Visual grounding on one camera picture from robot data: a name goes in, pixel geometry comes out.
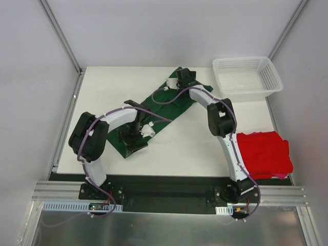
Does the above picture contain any green t shirt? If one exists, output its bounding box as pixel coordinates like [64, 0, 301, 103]
[106, 67, 214, 160]

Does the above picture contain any white plastic basket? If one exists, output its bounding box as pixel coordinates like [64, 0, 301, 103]
[212, 56, 283, 101]

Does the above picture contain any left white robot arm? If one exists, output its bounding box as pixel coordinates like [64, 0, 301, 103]
[68, 100, 151, 199]

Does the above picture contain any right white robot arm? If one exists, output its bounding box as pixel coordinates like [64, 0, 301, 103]
[176, 68, 255, 203]

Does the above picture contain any red folded t shirt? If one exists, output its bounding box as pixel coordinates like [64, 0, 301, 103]
[237, 131, 294, 180]

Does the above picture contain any pink folded t shirt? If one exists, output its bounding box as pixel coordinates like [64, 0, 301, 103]
[272, 173, 288, 179]

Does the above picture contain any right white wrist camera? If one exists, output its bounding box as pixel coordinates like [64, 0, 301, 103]
[163, 78, 179, 91]

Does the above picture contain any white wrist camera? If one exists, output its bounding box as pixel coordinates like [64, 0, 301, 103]
[163, 78, 179, 91]
[140, 121, 156, 138]

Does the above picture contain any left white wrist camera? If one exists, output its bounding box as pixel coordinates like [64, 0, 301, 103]
[140, 121, 156, 138]

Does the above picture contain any aluminium frame rail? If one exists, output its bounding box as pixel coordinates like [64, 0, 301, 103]
[32, 181, 310, 207]

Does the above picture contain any left white cable duct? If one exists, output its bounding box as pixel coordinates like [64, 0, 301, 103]
[43, 201, 123, 213]

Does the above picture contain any white cable duct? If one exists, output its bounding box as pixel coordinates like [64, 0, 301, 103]
[43, 201, 123, 213]
[215, 205, 233, 216]

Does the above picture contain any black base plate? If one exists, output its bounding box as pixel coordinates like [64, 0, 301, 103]
[78, 175, 260, 214]

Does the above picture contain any right white cable duct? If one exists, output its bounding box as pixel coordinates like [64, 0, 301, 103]
[215, 205, 233, 216]

